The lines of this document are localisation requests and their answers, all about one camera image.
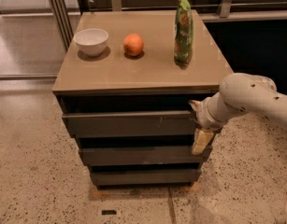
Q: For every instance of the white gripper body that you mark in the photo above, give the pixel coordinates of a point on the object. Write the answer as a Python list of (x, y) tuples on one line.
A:
[(204, 116)]

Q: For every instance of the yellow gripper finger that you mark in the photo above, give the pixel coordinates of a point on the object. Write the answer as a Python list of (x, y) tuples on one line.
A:
[(202, 138), (195, 105)]

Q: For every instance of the grey top drawer front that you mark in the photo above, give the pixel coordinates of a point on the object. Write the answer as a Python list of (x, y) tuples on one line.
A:
[(129, 124)]

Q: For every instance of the grey drawer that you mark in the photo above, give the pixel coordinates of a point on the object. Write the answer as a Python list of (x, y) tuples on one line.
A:
[(141, 155), (129, 124), (145, 177)]

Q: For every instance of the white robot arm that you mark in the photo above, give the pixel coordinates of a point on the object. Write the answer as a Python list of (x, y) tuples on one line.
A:
[(238, 94)]

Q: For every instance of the grey middle drawer front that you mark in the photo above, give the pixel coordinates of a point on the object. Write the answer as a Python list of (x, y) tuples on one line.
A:
[(141, 155)]

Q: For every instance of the grey bottom drawer front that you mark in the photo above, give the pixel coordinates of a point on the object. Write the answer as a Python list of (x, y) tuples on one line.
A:
[(145, 177)]

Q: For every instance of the grey drawer cabinet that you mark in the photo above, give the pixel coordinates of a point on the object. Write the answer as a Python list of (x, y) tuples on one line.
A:
[(152, 81)]

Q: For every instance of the green snack bag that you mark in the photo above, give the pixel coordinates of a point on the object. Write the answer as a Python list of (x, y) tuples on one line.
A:
[(184, 32)]

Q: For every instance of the orange fruit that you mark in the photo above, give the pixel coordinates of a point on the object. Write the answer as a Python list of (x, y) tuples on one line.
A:
[(133, 45)]

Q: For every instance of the white ceramic bowl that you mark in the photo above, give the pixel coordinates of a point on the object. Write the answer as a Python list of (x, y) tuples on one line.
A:
[(91, 42)]

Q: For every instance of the black floor tag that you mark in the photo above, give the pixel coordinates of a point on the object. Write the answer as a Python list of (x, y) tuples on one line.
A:
[(109, 212)]

